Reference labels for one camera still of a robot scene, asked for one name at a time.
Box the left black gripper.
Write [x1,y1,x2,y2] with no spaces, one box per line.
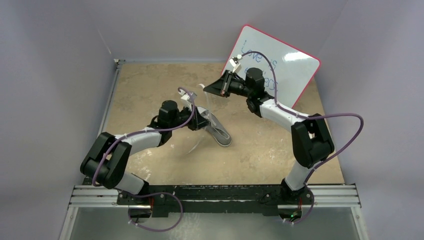
[169,104,210,131]

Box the white shoelace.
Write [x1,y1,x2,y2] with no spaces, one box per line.
[180,91,215,155]

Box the grey canvas sneaker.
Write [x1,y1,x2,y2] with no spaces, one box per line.
[208,110,232,147]

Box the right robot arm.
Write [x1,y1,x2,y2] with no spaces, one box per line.
[203,67,335,204]

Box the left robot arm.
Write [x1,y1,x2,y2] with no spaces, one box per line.
[80,100,211,205]

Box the pink framed whiteboard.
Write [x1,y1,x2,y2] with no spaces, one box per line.
[229,25,321,108]

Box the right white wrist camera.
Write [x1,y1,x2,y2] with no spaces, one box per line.
[228,54,243,73]

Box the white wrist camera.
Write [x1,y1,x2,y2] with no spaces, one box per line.
[228,54,243,73]
[179,92,197,111]

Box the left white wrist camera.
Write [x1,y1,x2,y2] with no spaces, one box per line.
[179,92,197,111]

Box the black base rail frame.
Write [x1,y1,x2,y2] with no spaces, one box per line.
[69,184,361,219]

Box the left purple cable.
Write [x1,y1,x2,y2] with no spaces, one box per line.
[91,86,197,233]

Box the purple cable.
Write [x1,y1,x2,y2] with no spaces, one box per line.
[236,50,365,226]
[91,86,197,233]

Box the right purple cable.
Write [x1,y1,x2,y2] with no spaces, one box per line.
[236,50,365,226]

